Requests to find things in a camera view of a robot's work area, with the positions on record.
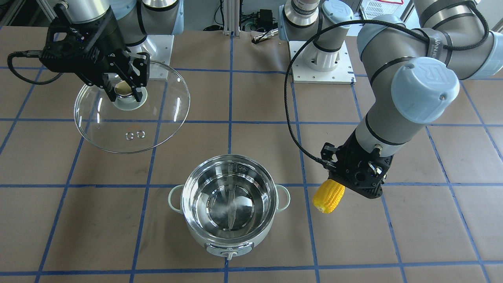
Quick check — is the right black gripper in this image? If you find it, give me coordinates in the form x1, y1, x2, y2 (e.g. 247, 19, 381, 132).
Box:
39, 8, 150, 102

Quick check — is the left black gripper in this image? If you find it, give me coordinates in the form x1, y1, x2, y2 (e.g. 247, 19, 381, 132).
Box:
320, 132, 394, 199

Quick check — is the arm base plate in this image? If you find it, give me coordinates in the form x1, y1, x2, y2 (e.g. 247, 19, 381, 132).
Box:
288, 41, 356, 84
129, 35, 175, 80

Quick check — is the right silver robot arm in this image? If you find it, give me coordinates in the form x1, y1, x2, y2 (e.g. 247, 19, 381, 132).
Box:
40, 0, 184, 103

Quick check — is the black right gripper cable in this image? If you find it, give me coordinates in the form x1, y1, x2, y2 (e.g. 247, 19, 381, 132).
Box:
7, 50, 63, 85

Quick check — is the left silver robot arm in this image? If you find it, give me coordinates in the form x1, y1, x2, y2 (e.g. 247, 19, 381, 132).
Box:
279, 0, 502, 201

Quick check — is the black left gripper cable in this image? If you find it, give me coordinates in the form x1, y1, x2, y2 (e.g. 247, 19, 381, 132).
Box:
285, 20, 490, 165

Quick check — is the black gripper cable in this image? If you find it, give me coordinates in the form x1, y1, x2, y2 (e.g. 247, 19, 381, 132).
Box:
285, 20, 490, 165
7, 50, 63, 85

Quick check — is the glass pot lid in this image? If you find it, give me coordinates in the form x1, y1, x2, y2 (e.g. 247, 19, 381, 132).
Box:
74, 61, 191, 154

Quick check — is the black power supply box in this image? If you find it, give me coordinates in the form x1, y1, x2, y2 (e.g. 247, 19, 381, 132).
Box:
256, 9, 274, 30

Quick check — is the white electric cooking pot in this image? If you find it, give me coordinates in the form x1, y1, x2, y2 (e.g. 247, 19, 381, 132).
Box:
167, 154, 291, 261

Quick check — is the yellow corn cob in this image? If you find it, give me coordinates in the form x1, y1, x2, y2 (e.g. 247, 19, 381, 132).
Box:
312, 179, 346, 214

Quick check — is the metal connector plug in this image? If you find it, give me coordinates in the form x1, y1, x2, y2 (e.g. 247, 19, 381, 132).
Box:
251, 28, 279, 44

